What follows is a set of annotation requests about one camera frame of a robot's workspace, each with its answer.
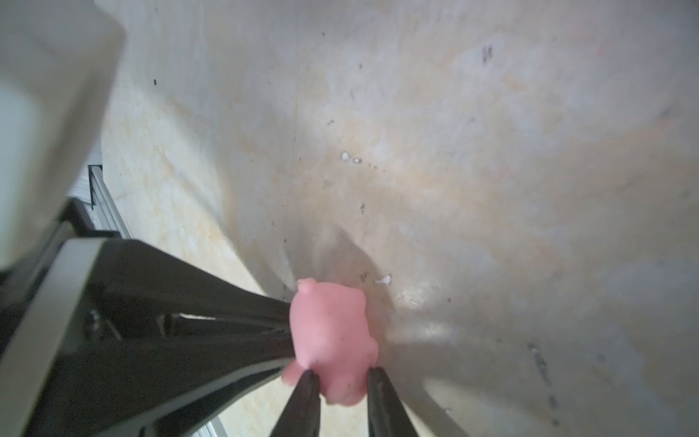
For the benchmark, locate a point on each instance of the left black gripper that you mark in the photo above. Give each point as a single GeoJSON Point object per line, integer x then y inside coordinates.
{"type": "Point", "coordinates": [120, 387]}

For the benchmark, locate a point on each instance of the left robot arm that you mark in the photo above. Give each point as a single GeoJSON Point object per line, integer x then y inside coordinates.
{"type": "Point", "coordinates": [101, 335]}

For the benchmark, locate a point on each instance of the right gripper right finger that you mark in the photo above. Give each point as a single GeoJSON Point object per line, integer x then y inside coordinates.
{"type": "Point", "coordinates": [387, 416]}

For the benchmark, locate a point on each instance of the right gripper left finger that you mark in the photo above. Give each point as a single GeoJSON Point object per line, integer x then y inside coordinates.
{"type": "Point", "coordinates": [301, 415]}

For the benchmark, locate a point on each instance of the pink pig toy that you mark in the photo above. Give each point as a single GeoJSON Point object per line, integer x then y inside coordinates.
{"type": "Point", "coordinates": [331, 336]}

